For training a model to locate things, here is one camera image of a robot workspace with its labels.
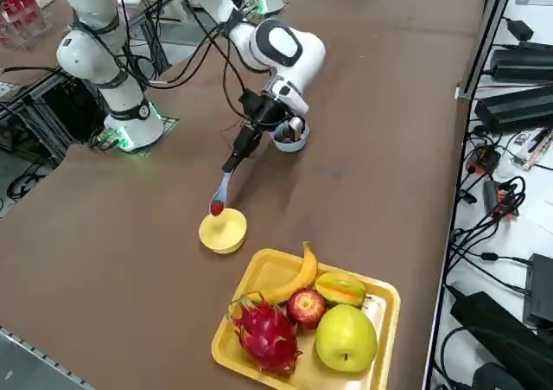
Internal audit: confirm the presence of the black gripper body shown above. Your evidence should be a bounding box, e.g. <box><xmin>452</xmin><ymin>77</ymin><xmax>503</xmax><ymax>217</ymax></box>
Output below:
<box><xmin>238</xmin><ymin>88</ymin><xmax>290</xmax><ymax>137</ymax></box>

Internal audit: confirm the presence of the light blue plastic spoon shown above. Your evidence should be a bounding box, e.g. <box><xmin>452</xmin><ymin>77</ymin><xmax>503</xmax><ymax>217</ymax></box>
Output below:
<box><xmin>208</xmin><ymin>169</ymin><xmax>232</xmax><ymax>216</ymax></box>

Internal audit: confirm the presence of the small blue bowl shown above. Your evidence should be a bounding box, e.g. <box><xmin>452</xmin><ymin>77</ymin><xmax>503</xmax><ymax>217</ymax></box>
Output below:
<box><xmin>271</xmin><ymin>119</ymin><xmax>311</xmax><ymax>154</ymax></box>

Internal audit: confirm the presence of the small yellow bowl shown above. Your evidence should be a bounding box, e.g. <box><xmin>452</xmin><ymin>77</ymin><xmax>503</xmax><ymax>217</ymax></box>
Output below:
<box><xmin>198</xmin><ymin>207</ymin><xmax>248</xmax><ymax>256</ymax></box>

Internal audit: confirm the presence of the yellow plastic tray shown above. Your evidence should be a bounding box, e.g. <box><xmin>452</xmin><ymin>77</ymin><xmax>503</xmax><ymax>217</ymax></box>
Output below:
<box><xmin>210</xmin><ymin>247</ymin><xmax>402</xmax><ymax>390</ymax></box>

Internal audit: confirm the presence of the yellow banana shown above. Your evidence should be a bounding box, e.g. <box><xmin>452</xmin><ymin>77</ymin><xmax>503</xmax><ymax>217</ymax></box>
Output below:
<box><xmin>232</xmin><ymin>240</ymin><xmax>320</xmax><ymax>304</ymax></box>

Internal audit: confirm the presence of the yellow green starfruit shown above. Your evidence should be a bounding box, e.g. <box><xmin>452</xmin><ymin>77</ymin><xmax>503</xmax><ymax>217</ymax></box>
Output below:
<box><xmin>314</xmin><ymin>271</ymin><xmax>367</xmax><ymax>308</ymax></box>

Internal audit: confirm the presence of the red apple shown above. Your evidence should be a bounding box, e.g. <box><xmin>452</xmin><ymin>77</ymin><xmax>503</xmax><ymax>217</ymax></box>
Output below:
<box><xmin>286</xmin><ymin>288</ymin><xmax>328</xmax><ymax>333</ymax></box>

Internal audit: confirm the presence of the pink dragon fruit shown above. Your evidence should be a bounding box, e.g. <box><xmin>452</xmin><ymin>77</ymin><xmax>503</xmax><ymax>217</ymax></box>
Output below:
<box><xmin>226</xmin><ymin>294</ymin><xmax>303</xmax><ymax>376</ymax></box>

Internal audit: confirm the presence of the green apple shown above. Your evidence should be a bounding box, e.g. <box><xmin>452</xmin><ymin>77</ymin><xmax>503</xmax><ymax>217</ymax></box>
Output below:
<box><xmin>315</xmin><ymin>304</ymin><xmax>378</xmax><ymax>374</ymax></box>

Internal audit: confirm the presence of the red black electronic device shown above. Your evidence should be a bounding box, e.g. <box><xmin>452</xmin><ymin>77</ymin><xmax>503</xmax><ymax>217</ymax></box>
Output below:
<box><xmin>465</xmin><ymin>144</ymin><xmax>502</xmax><ymax>176</ymax></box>

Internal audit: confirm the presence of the long black power supply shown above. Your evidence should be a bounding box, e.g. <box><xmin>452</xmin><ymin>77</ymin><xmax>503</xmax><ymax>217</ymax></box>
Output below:
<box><xmin>489</xmin><ymin>42</ymin><xmax>553</xmax><ymax>83</ymax></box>
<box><xmin>474</xmin><ymin>85</ymin><xmax>553</xmax><ymax>135</ymax></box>

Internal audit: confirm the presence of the orange black electronic device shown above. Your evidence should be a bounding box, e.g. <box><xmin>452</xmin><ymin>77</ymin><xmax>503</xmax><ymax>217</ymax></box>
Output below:
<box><xmin>482</xmin><ymin>178</ymin><xmax>520</xmax><ymax>219</ymax></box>

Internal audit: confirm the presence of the clear acrylic rack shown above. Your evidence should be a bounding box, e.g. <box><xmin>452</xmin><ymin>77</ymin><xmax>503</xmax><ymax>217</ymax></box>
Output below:
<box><xmin>0</xmin><ymin>0</ymin><xmax>54</xmax><ymax>53</ymax></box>

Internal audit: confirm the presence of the bare circuit board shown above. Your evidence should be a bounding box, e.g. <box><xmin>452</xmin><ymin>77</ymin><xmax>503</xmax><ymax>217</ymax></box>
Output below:
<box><xmin>511</xmin><ymin>126</ymin><xmax>553</xmax><ymax>171</ymax></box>

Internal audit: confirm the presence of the small black adapter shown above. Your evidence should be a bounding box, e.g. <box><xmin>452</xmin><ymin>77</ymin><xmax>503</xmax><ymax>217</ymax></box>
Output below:
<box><xmin>504</xmin><ymin>16</ymin><xmax>536</xmax><ymax>42</ymax></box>

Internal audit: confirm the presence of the large black case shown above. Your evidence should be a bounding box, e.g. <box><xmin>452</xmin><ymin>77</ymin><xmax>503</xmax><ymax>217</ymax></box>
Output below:
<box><xmin>448</xmin><ymin>290</ymin><xmax>553</xmax><ymax>390</ymax></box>

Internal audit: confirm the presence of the black box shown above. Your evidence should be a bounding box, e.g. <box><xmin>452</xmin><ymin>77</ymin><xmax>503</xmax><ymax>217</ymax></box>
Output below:
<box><xmin>521</xmin><ymin>253</ymin><xmax>553</xmax><ymax>329</ymax></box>

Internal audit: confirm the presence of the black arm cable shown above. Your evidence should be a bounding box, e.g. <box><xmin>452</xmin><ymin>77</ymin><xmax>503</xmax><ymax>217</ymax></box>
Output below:
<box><xmin>146</xmin><ymin>0</ymin><xmax>260</xmax><ymax>127</ymax></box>

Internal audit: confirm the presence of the aluminium camera post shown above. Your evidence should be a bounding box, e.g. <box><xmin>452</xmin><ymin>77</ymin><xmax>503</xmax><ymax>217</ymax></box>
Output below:
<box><xmin>456</xmin><ymin>0</ymin><xmax>519</xmax><ymax>101</ymax></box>

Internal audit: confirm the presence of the aluminium rail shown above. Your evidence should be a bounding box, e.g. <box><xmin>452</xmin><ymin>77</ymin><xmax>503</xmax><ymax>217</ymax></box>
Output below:
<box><xmin>0</xmin><ymin>325</ymin><xmax>99</xmax><ymax>390</ymax></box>

